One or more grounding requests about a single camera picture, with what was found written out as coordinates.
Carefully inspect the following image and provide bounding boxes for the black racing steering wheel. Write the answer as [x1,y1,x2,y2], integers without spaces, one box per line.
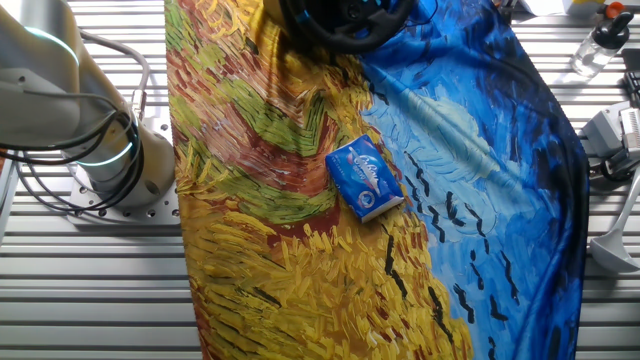
[279,0,417,55]

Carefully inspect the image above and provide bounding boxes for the blue tissue pack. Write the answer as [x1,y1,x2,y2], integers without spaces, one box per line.
[324,133,405,224]

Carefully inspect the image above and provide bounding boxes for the Van Gogh print cloth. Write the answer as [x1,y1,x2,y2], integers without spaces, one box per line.
[163,0,591,360]

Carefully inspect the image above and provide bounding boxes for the black pole clamp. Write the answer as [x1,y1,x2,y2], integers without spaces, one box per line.
[491,0,520,26]

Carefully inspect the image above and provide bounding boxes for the clear bottle black cap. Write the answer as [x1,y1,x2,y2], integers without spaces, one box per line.
[569,1,635,80]

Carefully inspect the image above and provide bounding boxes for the black keyboard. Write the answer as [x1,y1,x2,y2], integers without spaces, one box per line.
[623,69,640,109]

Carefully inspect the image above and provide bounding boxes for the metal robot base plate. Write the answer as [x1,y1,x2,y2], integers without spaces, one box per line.
[67,117,182,226]

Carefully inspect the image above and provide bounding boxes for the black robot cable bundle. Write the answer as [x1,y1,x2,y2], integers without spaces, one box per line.
[0,89,146,214]

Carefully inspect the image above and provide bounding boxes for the thin black wheel cable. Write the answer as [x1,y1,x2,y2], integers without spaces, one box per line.
[399,0,440,31]

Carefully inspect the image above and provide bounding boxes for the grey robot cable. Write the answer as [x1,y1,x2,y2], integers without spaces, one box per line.
[78,28,152,121]

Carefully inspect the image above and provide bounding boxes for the black camera cable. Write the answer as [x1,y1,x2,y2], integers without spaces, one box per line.
[591,153,639,184]

